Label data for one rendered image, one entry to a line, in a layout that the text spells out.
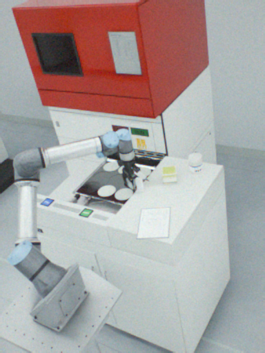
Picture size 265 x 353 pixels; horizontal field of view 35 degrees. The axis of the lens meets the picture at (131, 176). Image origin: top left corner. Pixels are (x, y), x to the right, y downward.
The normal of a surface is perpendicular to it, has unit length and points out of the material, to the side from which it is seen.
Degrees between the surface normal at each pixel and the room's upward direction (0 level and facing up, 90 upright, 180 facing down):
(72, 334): 0
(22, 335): 0
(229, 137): 90
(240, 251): 0
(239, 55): 90
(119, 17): 90
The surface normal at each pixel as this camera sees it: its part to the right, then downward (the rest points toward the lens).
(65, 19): -0.51, 0.56
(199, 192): -0.17, -0.81
